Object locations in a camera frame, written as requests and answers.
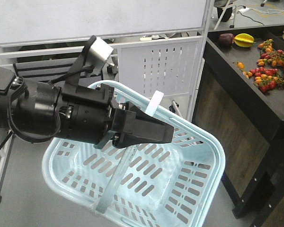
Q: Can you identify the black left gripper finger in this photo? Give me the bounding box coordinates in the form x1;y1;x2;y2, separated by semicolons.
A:
111;102;174;148

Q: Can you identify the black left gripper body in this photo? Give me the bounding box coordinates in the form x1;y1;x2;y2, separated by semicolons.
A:
56;83;118;148

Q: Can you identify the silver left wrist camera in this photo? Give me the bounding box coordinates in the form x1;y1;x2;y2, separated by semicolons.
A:
85;35;113;75

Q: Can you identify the light blue plastic basket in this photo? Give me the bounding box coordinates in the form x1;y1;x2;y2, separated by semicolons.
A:
41;79;227;227

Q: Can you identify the dark purple fruit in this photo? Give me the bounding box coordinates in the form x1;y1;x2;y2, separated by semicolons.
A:
218;33;235;47

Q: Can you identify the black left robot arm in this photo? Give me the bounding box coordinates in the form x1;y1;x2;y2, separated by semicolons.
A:
0;67;174;148

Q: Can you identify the yellow starfruit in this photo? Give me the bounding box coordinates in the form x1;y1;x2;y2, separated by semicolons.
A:
234;33;255;48

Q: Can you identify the white perforated rack frame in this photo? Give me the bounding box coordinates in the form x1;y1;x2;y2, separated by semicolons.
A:
0;0;216;204

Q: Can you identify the black produce display stand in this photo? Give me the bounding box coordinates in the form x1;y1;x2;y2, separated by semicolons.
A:
192;31;284;227

